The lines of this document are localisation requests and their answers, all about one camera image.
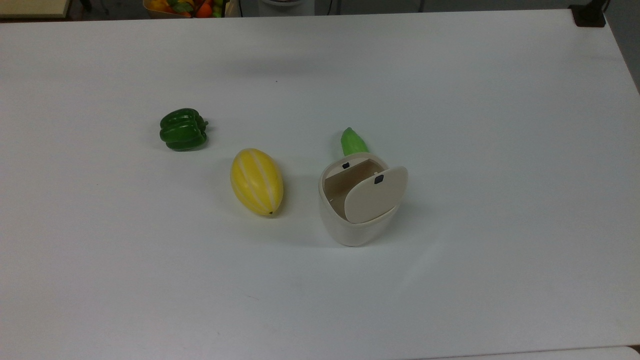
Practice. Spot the beige garbage bin with lid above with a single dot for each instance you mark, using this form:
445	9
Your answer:
350	230

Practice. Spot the light green toy pea pod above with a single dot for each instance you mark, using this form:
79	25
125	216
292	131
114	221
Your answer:
352	142

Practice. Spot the yellow striped toy melon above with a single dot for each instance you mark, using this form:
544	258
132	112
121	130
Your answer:
256	182

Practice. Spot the green toy bell pepper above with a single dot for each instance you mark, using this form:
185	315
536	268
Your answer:
182	131

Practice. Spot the orange toy fruit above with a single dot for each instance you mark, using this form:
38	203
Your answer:
204	11

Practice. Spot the tan basket of toy fruit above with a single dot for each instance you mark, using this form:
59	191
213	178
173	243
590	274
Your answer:
152	9

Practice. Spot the beige board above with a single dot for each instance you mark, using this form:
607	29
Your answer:
30	7

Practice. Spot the black camera pole with clamp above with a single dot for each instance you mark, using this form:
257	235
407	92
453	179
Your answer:
589	17

